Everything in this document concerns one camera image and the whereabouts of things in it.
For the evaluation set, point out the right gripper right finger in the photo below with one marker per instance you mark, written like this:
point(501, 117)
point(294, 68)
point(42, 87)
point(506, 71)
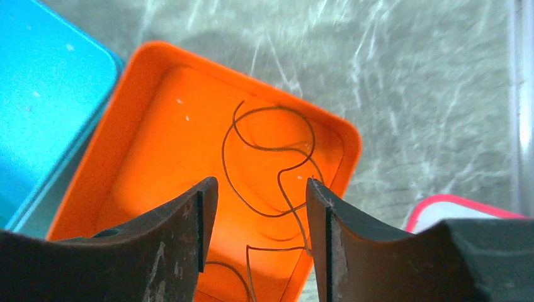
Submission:
point(360, 258)

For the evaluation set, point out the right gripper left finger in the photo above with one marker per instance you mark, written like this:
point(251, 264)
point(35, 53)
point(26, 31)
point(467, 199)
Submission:
point(156, 256)

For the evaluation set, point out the pink framed whiteboard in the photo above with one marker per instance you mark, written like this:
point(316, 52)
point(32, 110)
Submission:
point(446, 206)

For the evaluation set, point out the orange box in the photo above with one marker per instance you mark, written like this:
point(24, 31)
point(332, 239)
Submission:
point(175, 119)

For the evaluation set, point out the teal box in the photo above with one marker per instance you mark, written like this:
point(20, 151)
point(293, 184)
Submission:
point(55, 84)

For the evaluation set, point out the white corner rail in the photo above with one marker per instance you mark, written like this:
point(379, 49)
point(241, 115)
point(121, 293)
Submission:
point(521, 104)

